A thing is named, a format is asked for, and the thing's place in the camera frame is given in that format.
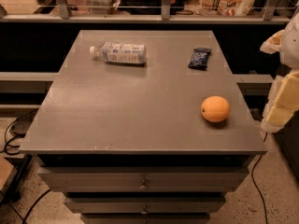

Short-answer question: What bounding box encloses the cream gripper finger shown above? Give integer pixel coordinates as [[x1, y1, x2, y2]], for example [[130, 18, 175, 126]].
[[260, 30, 284, 54], [261, 71, 299, 133]]

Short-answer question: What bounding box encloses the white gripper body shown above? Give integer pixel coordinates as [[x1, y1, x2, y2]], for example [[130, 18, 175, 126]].
[[279, 13, 299, 69]]

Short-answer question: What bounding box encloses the clear plastic water bottle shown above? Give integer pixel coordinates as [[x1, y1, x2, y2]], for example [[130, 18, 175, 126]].
[[90, 42, 146, 64]]

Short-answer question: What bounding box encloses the orange fruit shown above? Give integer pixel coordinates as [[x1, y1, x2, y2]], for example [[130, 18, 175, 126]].
[[201, 96, 230, 122]]

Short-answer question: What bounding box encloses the dark blue snack packet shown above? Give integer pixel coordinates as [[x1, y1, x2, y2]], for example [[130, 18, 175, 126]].
[[188, 48, 211, 70]]

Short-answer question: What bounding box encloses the black cloth bag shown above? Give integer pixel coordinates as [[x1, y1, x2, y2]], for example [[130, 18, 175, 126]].
[[118, 0, 162, 15]]

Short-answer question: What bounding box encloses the grey drawer cabinet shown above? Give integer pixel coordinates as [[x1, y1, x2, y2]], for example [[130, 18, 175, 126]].
[[21, 31, 266, 224]]

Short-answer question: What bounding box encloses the top drawer round knob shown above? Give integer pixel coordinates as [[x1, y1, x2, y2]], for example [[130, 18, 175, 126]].
[[139, 179, 149, 190]]

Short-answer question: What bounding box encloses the drawer round knob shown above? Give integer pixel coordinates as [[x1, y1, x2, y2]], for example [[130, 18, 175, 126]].
[[139, 179, 149, 190], [140, 205, 149, 215]]

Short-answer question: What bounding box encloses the metal railing shelf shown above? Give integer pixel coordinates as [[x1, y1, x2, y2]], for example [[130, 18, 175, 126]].
[[0, 0, 298, 24]]

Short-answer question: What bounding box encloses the grey power box floor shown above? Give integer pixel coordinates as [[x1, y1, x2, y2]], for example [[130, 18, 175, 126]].
[[9, 109, 37, 135]]

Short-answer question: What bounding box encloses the black cable right floor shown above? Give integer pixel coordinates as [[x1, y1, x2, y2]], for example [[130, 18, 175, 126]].
[[250, 132, 270, 224]]

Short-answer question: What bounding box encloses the black cables left floor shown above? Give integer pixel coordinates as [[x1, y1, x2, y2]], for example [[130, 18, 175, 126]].
[[0, 109, 52, 224]]

